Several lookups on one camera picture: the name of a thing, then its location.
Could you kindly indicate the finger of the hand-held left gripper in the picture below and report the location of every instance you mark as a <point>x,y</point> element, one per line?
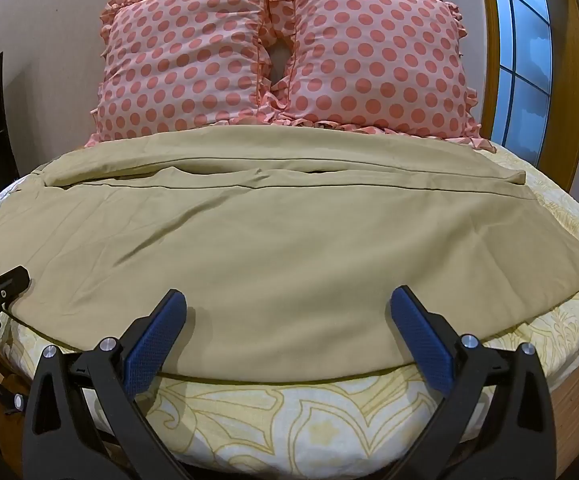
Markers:
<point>8,281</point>

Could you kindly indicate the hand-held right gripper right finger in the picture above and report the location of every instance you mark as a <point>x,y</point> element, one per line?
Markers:
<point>422,332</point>

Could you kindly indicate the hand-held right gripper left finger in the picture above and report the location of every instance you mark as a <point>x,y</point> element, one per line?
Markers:
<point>153,345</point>

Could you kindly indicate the tan blanket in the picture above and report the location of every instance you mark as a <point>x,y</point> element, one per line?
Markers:
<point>249,250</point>

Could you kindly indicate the bed with yellow floral sheet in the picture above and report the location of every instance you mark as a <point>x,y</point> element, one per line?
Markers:
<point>329,415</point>

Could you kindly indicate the pink polka dot pillow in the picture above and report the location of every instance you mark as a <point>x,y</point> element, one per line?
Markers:
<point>179,55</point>
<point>369,55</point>

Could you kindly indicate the blue glass window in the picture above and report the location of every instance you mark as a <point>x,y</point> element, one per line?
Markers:
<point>527,55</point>

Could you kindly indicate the wooden window frame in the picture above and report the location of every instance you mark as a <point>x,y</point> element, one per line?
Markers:
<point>572,65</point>

